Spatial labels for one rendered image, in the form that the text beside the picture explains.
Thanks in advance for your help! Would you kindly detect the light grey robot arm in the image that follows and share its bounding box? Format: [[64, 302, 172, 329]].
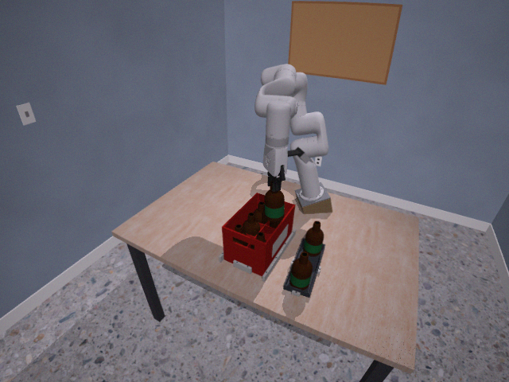
[[254, 64, 328, 201]]

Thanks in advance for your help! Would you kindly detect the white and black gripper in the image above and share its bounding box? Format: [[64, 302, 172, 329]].
[[263, 143, 289, 192]]

